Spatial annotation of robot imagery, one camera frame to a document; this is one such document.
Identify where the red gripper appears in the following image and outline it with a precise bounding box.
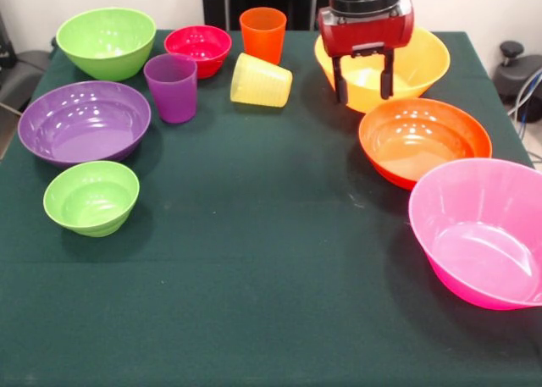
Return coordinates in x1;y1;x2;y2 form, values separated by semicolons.
317;0;415;104

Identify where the yellow bowl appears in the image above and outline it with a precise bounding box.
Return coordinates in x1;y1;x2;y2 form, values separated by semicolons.
313;26;451;114

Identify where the yellow cup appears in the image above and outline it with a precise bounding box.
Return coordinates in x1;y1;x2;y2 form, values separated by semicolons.
230;52;294;108

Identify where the pink bowl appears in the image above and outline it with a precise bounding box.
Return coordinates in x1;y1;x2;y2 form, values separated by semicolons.
407;158;542;311

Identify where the orange bowl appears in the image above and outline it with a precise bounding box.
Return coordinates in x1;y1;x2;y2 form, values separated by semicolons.
358;97;494;191

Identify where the orange cup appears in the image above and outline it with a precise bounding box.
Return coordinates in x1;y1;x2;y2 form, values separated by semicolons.
239;7;288;66

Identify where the black round equipment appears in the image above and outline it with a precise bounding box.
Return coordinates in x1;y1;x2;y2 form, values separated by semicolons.
493;41;542;105

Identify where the red bowl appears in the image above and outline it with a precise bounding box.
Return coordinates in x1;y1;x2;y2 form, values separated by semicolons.
163;25;233;80

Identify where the dark green tablecloth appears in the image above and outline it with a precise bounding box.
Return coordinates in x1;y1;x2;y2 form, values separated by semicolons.
0;30;542;387

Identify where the purple cup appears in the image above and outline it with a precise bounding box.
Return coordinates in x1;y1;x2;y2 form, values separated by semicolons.
143;53;199;124

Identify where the large green bowl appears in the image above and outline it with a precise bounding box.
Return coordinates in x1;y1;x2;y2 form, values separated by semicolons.
55;7;158;82

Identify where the purple bowl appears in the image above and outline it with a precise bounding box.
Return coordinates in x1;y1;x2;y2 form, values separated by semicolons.
17;80;152;169

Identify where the small green bowl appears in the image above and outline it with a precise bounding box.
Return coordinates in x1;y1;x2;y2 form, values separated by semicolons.
42;160;141;238

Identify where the dark grey chair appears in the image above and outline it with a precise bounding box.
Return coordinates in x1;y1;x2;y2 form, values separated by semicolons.
0;9;56;113

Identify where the grey blue cable bundle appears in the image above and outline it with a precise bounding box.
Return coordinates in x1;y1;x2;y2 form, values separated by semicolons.
507;67;542;125

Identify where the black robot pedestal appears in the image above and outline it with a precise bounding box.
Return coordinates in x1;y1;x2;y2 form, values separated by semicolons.
201;0;331;32

